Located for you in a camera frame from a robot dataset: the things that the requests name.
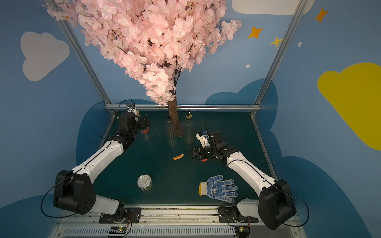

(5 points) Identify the cork stoppered glass bottle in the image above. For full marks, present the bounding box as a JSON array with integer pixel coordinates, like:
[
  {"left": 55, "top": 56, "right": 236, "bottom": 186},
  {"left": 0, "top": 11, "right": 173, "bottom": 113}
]
[{"left": 141, "top": 127, "right": 151, "bottom": 142}]

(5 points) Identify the small green circuit board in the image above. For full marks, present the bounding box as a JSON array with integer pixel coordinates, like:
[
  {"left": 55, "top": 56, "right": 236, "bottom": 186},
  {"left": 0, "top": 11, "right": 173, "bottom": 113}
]
[{"left": 108, "top": 226, "right": 127, "bottom": 237}]

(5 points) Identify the aluminium back crossbar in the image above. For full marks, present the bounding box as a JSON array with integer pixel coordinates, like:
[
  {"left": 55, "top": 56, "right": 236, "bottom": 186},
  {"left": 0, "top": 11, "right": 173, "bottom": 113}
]
[{"left": 105, "top": 104, "right": 262, "bottom": 112}]

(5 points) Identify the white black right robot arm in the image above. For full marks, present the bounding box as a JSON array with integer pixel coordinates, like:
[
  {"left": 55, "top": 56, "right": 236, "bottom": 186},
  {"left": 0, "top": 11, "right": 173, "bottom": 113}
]
[{"left": 189, "top": 131, "right": 297, "bottom": 230}]

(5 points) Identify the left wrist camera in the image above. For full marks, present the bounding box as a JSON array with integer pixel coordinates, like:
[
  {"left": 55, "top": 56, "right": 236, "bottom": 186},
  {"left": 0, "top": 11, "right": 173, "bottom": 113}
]
[{"left": 126, "top": 103, "right": 140, "bottom": 116}]

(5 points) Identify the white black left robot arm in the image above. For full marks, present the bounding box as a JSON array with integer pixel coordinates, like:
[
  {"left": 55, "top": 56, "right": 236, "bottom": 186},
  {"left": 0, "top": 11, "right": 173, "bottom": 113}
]
[{"left": 53, "top": 110, "right": 199, "bottom": 216}]

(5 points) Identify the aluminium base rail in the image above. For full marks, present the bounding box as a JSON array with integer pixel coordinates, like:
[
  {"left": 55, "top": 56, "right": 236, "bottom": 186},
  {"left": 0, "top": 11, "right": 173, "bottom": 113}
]
[{"left": 49, "top": 204, "right": 307, "bottom": 238}]

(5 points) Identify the pink cherry blossom tree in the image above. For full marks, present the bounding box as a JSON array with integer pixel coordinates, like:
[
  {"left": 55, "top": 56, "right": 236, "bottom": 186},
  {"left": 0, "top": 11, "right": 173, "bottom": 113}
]
[{"left": 45, "top": 0, "right": 242, "bottom": 129}]

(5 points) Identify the aluminium frame post left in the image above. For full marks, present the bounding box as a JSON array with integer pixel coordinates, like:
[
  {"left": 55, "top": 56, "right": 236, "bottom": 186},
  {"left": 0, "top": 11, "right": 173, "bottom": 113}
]
[{"left": 58, "top": 20, "right": 112, "bottom": 105}]

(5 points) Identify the yellow bottle label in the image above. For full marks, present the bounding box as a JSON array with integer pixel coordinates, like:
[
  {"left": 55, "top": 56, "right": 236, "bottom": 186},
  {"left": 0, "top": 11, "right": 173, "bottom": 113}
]
[{"left": 173, "top": 153, "right": 184, "bottom": 161}]

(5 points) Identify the blue dotted work glove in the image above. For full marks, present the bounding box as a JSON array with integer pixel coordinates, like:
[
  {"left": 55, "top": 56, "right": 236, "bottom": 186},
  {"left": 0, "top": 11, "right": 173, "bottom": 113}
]
[{"left": 198, "top": 175, "right": 238, "bottom": 203}]

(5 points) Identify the brown tree base plate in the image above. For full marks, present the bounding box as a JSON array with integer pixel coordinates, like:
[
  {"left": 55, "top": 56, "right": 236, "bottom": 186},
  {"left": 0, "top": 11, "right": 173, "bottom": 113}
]
[{"left": 175, "top": 122, "right": 185, "bottom": 137}]

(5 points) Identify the black capped glass bottle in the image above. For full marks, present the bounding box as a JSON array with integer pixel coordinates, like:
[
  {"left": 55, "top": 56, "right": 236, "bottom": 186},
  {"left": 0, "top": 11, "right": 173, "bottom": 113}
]
[{"left": 165, "top": 116, "right": 177, "bottom": 147}]

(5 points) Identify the aluminium frame post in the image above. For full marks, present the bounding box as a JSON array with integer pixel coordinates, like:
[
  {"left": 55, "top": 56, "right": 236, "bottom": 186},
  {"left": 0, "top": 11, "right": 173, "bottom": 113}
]
[
  {"left": 250, "top": 0, "right": 308, "bottom": 119},
  {"left": 58, "top": 20, "right": 112, "bottom": 105}
]

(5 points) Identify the aluminium frame post right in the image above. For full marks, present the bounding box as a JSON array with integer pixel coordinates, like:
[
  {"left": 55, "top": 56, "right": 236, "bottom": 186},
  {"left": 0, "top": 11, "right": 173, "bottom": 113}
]
[{"left": 250, "top": 0, "right": 308, "bottom": 119}]

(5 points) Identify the clear square glass bottle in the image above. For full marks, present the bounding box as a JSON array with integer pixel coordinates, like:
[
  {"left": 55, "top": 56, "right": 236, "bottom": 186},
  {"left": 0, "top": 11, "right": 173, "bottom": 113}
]
[{"left": 184, "top": 110, "right": 194, "bottom": 145}]

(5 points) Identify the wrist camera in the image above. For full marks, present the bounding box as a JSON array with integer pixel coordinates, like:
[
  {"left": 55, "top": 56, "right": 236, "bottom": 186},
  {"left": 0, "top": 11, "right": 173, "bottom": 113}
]
[
  {"left": 126, "top": 103, "right": 140, "bottom": 116},
  {"left": 196, "top": 131, "right": 210, "bottom": 149}
]

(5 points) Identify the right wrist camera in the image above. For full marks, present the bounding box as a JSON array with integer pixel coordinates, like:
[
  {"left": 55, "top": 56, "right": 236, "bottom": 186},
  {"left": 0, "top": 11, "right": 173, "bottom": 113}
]
[{"left": 196, "top": 131, "right": 210, "bottom": 149}]

